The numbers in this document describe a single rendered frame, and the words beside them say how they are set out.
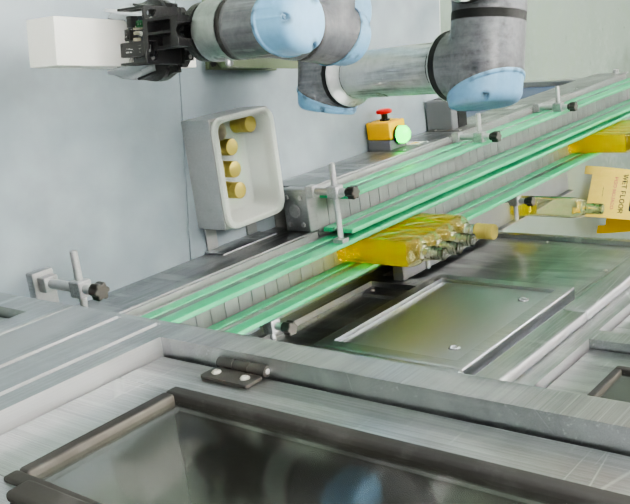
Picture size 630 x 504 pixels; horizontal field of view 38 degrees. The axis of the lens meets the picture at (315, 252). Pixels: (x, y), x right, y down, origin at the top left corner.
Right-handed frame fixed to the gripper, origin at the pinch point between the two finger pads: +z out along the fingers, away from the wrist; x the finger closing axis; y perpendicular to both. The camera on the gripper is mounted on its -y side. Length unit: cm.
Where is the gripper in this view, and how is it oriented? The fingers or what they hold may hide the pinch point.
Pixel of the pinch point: (121, 44)
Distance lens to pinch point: 131.4
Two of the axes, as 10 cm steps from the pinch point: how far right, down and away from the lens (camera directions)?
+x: 0.4, 9.9, 1.5
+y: -6.4, 1.4, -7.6
